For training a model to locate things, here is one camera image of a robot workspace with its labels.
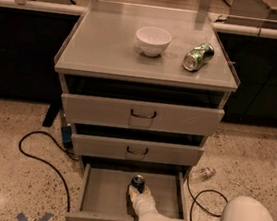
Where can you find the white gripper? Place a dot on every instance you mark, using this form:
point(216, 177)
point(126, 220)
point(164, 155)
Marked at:
point(140, 199)

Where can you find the blue pepsi can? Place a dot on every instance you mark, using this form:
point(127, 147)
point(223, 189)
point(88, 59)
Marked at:
point(138, 183)

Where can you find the grey bottom drawer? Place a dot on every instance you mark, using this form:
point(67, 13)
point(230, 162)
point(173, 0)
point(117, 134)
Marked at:
point(104, 194)

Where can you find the grey drawer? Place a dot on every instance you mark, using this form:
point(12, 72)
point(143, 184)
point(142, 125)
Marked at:
point(104, 194)
point(141, 115)
point(146, 151)

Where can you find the grey middle drawer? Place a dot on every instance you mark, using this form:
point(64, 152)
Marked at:
point(146, 151)

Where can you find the grey top drawer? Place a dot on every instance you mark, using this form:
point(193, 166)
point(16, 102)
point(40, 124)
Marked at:
point(141, 115)

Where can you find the grey metal drawer cabinet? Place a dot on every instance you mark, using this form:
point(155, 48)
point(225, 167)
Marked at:
point(103, 59)

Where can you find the green soda can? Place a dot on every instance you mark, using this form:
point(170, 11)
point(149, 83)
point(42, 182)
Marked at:
point(198, 57)

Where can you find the clear plastic bottle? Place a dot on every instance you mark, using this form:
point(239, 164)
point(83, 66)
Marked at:
point(202, 175)

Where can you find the blue power adapter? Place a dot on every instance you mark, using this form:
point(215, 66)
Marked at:
point(66, 133)

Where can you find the white ceramic bowl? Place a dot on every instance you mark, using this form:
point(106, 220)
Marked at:
point(152, 40)

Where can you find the dark right counter cabinet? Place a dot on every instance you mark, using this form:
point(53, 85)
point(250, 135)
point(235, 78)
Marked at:
point(253, 53)

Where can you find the dark counter cabinet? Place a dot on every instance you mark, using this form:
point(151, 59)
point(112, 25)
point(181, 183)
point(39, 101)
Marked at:
point(253, 53)
point(29, 41)

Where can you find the dark left counter cabinet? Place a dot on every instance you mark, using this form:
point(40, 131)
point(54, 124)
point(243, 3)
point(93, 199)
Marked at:
point(29, 41)

